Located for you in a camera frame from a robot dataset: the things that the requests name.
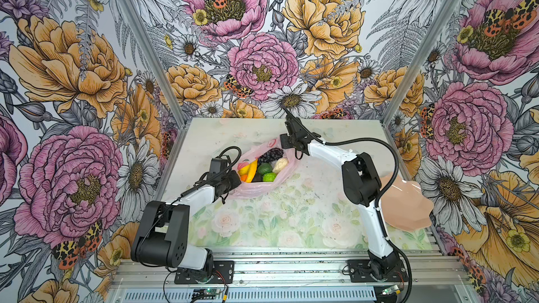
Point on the dark green avocado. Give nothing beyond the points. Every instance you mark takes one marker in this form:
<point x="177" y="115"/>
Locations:
<point x="264" y="168"/>

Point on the aluminium mounting rail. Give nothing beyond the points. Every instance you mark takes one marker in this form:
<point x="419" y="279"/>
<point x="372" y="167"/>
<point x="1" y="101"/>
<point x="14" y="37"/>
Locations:
<point x="295" y="267"/>

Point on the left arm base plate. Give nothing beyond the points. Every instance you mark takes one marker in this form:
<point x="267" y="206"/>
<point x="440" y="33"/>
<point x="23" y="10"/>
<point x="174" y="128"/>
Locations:
<point x="217" y="272"/>

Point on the right aluminium frame post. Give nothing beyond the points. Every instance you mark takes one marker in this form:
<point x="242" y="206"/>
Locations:
<point x="438" y="22"/>

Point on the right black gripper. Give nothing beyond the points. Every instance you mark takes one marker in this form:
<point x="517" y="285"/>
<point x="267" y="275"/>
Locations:
<point x="283" y="137"/>

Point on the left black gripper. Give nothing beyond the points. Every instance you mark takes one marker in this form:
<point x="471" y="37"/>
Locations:
<point x="236" y="181"/>

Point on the left aluminium frame post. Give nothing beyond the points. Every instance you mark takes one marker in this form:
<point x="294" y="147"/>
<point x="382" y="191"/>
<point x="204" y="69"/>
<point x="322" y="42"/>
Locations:
<point x="140" y="32"/>

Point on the right green circuit board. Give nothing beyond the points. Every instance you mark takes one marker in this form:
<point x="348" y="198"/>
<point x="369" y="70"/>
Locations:
<point x="392" y="290"/>

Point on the cream garlic bulb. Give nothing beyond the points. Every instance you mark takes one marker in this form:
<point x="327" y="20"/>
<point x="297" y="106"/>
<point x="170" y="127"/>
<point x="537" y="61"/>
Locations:
<point x="280" y="165"/>

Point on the pink peach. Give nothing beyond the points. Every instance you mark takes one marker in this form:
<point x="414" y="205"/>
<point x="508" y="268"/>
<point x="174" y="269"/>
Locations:
<point x="242" y="165"/>

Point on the dark purple grape bunch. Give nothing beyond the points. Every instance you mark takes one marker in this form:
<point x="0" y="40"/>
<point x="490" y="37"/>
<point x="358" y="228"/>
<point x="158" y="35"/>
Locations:
<point x="271" y="155"/>

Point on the white vented cable duct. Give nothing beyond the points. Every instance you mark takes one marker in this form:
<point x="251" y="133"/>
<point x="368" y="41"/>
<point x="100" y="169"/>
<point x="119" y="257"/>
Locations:
<point x="278" y="294"/>

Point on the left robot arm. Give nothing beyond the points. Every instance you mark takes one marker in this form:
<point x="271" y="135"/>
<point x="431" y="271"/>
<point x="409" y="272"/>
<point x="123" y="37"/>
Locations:
<point x="162" y="236"/>

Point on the yellow banana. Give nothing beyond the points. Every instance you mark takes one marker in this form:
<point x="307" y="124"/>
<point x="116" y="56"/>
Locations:
<point x="252" y="170"/>

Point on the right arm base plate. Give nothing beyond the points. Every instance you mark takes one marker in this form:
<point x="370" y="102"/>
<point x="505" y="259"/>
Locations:
<point x="362" y="271"/>

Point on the aluminium frame post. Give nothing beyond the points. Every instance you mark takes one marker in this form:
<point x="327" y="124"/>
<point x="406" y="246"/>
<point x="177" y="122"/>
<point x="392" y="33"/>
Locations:
<point x="438" y="22"/>
<point x="140" y="32"/>

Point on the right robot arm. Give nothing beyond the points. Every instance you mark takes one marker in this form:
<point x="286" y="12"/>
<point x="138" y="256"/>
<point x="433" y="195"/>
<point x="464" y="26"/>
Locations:
<point x="361" y="184"/>

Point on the green circuit board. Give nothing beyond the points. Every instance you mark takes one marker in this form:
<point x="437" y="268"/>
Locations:
<point x="392" y="290"/>
<point x="204" y="294"/>

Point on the bright green lime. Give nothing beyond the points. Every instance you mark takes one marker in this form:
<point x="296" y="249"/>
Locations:
<point x="269" y="177"/>

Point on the black plum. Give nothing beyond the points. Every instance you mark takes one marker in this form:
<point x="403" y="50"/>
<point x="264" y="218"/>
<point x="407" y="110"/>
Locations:
<point x="257" y="178"/>

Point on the pink scalloped plate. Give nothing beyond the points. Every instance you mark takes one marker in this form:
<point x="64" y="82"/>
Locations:
<point x="404" y="207"/>

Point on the left green circuit board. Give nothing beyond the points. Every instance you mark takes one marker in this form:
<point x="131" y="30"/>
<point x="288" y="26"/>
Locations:
<point x="204" y="294"/>

